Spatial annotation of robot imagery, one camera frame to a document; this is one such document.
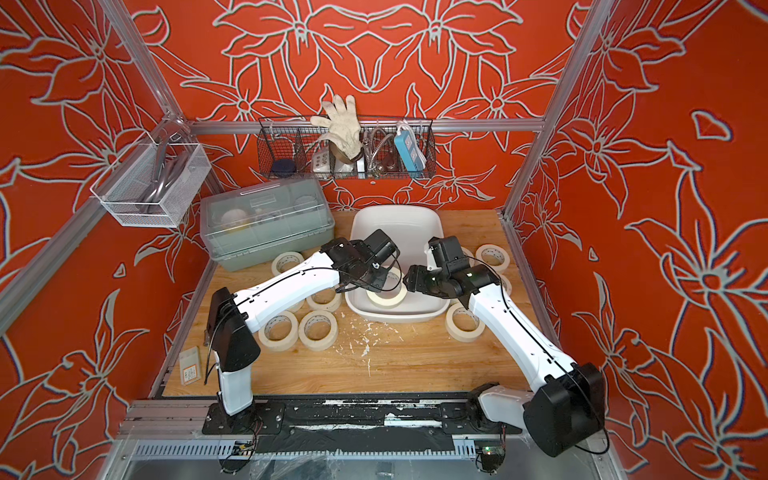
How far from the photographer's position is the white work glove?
2.93 feet

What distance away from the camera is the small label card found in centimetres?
80

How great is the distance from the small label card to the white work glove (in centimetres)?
74
